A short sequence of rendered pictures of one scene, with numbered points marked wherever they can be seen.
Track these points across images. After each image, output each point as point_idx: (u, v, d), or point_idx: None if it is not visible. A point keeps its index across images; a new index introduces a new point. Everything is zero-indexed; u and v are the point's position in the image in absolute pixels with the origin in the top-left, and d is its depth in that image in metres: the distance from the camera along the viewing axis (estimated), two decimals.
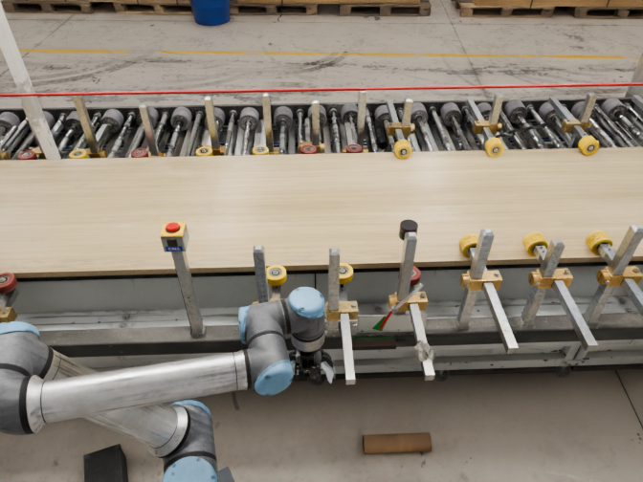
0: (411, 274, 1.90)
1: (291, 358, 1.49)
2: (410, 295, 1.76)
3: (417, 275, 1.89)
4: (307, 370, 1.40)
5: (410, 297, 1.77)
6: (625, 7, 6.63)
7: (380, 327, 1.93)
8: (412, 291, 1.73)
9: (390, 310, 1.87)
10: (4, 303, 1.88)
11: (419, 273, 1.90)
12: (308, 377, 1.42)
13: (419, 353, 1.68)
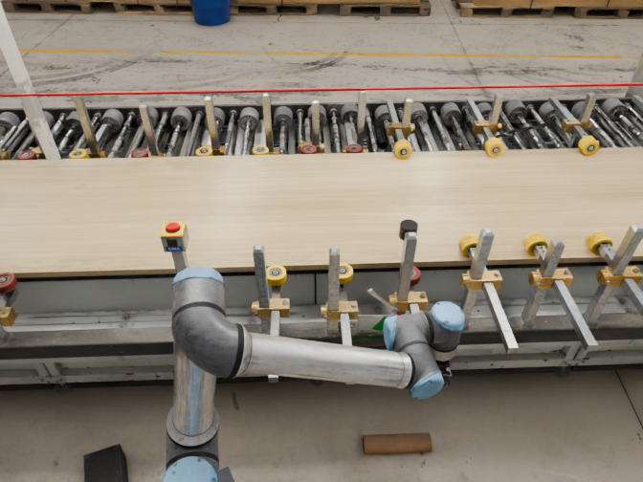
0: (411, 274, 1.90)
1: None
2: (380, 298, 1.76)
3: (417, 275, 1.89)
4: None
5: (383, 299, 1.77)
6: (625, 7, 6.63)
7: None
8: (374, 296, 1.74)
9: None
10: (4, 303, 1.88)
11: (419, 273, 1.90)
12: None
13: None
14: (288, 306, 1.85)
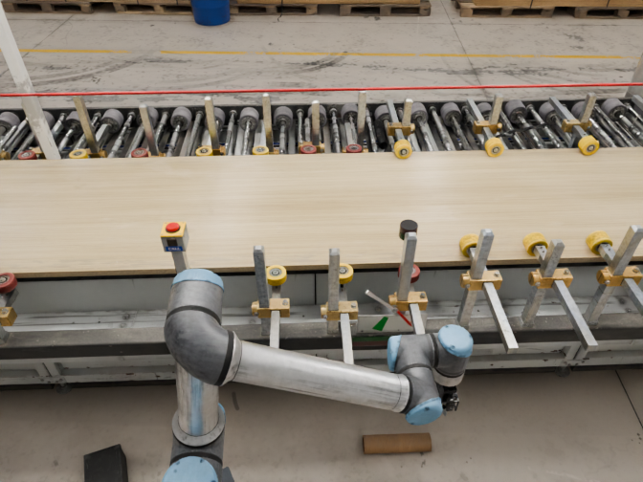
0: None
1: None
2: (379, 299, 1.76)
3: (416, 273, 1.90)
4: (445, 403, 1.45)
5: (382, 300, 1.77)
6: (625, 7, 6.63)
7: (409, 324, 1.92)
8: (372, 297, 1.74)
9: None
10: (4, 303, 1.88)
11: (418, 271, 1.91)
12: (444, 408, 1.47)
13: None
14: (288, 306, 1.85)
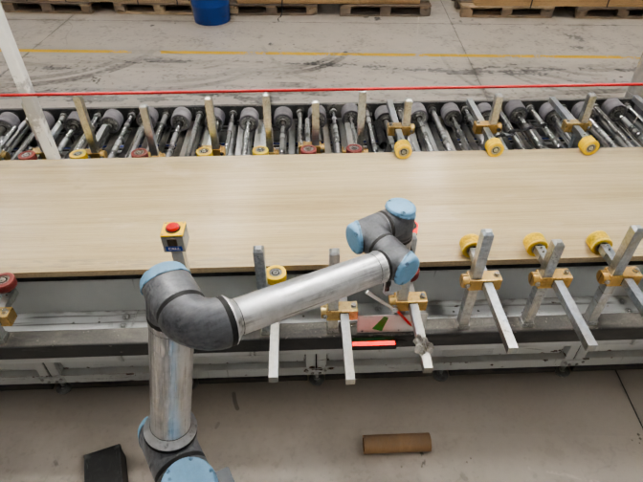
0: None
1: (385, 285, 1.66)
2: (379, 299, 1.76)
3: (416, 272, 1.91)
4: None
5: (382, 300, 1.77)
6: (625, 7, 6.63)
7: (409, 324, 1.92)
8: (372, 297, 1.74)
9: None
10: (4, 303, 1.88)
11: (418, 270, 1.92)
12: None
13: (417, 346, 1.70)
14: None
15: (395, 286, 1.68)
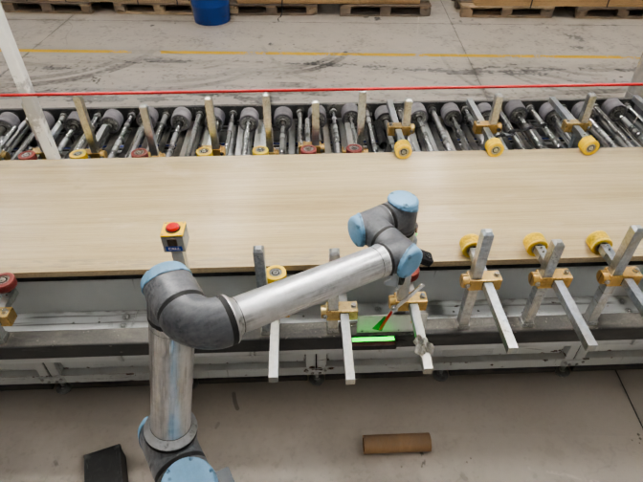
0: None
1: None
2: (410, 295, 1.76)
3: (416, 272, 1.91)
4: None
5: (410, 297, 1.77)
6: (625, 7, 6.63)
7: (380, 327, 1.93)
8: (413, 291, 1.73)
9: (390, 310, 1.87)
10: (4, 303, 1.88)
11: (418, 270, 1.91)
12: None
13: (418, 347, 1.70)
14: None
15: None
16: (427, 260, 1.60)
